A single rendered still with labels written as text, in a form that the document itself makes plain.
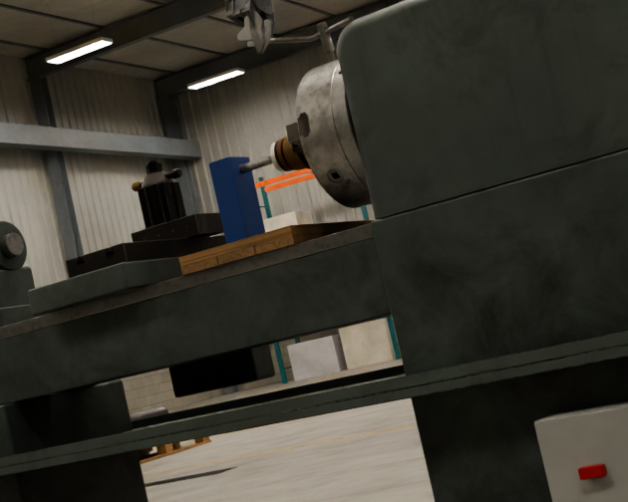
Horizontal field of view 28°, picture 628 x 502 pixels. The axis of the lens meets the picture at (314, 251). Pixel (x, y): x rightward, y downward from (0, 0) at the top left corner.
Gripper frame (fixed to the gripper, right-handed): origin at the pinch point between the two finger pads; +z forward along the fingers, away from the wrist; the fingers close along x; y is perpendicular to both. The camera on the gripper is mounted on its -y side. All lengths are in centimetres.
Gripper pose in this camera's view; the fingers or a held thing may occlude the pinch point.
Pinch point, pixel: (262, 47)
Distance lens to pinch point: 278.4
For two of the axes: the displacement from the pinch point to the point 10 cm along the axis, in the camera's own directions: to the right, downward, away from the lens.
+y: -8.2, 2.3, 5.2
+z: 0.6, 9.5, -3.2
